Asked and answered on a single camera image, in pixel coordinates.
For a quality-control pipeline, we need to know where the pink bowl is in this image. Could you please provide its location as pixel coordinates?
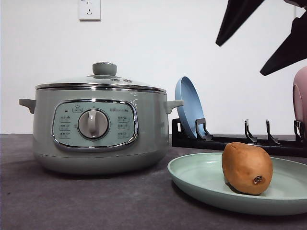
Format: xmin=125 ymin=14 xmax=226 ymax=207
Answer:
xmin=293 ymin=66 xmax=307 ymax=142

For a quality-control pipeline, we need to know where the grey table cloth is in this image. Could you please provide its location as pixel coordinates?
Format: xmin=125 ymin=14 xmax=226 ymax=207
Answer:
xmin=0 ymin=134 xmax=307 ymax=230

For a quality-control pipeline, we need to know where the blue plate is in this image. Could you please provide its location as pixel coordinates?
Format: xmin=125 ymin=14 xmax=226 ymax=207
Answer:
xmin=175 ymin=76 xmax=206 ymax=139

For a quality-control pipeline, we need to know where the white wall socket left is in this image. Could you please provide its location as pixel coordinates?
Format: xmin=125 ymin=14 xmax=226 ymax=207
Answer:
xmin=79 ymin=0 xmax=101 ymax=23

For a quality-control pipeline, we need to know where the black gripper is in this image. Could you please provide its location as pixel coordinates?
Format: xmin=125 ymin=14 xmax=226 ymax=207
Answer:
xmin=215 ymin=0 xmax=307 ymax=76

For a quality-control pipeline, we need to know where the brown potato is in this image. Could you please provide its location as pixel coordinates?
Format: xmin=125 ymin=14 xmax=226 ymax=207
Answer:
xmin=222 ymin=142 xmax=273 ymax=196

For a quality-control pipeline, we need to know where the green plate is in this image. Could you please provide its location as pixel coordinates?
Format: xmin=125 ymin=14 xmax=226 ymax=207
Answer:
xmin=167 ymin=152 xmax=307 ymax=216

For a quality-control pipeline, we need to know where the black dish rack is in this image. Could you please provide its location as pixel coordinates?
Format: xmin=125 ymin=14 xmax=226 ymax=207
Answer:
xmin=172 ymin=118 xmax=307 ymax=157

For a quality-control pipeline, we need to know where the glass steamer lid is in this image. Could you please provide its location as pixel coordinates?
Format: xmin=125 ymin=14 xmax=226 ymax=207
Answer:
xmin=35 ymin=62 xmax=166 ymax=94

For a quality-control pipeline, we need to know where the green electric steamer pot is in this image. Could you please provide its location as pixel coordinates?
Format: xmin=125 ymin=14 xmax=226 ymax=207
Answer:
xmin=19 ymin=88 xmax=184 ymax=174

